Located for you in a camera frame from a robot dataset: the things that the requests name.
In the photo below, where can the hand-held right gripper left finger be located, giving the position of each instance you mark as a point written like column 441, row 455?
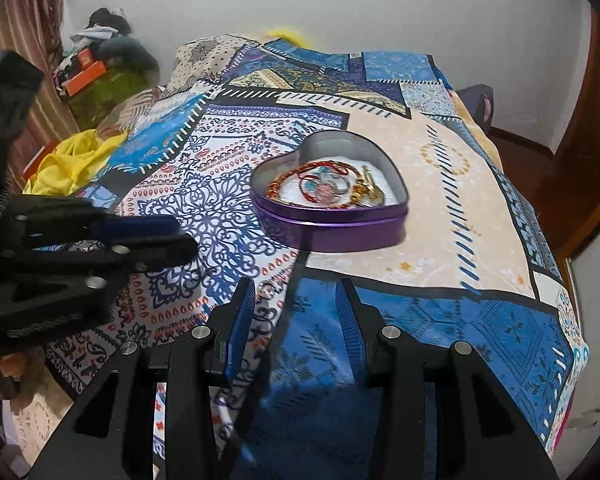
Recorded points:
column 237, row 330

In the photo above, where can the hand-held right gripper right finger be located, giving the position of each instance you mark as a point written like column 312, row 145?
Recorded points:
column 351, row 330

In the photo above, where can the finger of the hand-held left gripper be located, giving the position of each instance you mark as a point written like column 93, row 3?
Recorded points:
column 140, row 227
column 170, row 249

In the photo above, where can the purple heart-shaped tin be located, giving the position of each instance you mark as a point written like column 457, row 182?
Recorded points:
column 330, row 232

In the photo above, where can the red box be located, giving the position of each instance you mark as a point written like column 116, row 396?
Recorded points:
column 40, row 157

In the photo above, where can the yellow blanket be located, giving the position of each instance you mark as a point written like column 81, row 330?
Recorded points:
column 75, row 160

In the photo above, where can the orange box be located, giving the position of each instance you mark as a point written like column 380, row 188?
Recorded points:
column 82, row 75

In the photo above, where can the brown striped curtain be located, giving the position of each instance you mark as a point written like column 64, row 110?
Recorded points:
column 25, row 25

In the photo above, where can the green patterned cloth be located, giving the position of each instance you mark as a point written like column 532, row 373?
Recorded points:
column 107, row 97

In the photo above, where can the striped orange brown quilt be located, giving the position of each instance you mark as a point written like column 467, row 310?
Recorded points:
column 135, row 110

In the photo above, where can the pile of clothes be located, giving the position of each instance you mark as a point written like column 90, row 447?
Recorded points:
column 112, row 35

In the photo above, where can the patchwork printed blanket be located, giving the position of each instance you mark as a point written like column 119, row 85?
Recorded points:
column 455, row 210

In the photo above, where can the beige lace cloth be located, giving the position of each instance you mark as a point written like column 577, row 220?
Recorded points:
column 45, row 425

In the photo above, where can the yellow fluffy object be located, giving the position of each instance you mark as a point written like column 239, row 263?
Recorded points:
column 290, row 34

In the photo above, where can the dark purple cloth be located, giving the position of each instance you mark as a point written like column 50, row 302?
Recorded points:
column 477, row 107

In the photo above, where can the brown wooden door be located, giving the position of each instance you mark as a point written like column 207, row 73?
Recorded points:
column 597, row 135

